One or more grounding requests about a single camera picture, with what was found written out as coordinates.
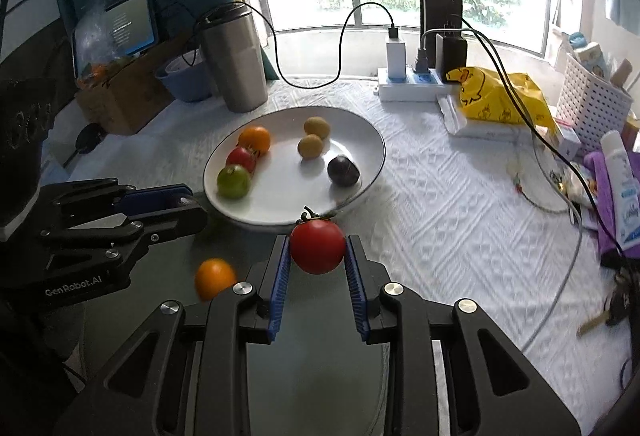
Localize orange mandarin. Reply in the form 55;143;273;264
194;258;238;301

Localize green fruit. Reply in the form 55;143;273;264
217;164;252;200

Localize red tomato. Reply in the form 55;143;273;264
226;147;257;175
290;207;346;274

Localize large orange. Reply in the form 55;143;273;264
236;126;271;157

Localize small yellow fruit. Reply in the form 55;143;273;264
304;116;331;140
297;133;324;161

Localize dark plum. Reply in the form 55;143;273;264
328;155;360;188

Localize cardboard box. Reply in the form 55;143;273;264
75;30;191;136

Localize round grey glass board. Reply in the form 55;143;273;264
58;223;388;435

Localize white ceramic plate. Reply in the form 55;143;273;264
203;106;386;231

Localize blue plastic bowl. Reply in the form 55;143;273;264
155;49;213;103

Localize clear plastic bag of oranges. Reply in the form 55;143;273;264
73;0;125;84

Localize tablet screen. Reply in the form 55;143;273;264
106;0;158;55

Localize keys on table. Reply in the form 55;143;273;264
576;273;639;338

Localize stainless steel tumbler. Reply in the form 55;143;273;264
195;1;268;113

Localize purple pouch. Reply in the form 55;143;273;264
583;151;640;270

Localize white lotion tube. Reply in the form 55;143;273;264
600;130;640;249

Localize yellow plastic bag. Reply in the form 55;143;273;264
439;67;554;130

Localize white power strip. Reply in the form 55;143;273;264
378;67;460;102

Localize white woven basket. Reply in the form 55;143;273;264
555;56;632;152

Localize white charger adapter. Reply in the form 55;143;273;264
386;25;406;81

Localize black charger adapter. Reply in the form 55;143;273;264
435;32;468;82

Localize black charging cable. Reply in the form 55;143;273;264
194;1;399;91

